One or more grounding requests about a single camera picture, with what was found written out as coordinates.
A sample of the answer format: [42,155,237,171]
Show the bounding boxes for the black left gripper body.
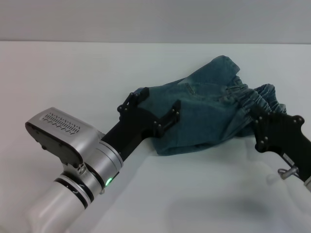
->
[100,106,161,163]

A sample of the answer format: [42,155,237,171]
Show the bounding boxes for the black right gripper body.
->
[252,113,311,183]

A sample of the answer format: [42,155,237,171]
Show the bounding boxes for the blue denim shorts with cartoon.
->
[134,55,289,157]

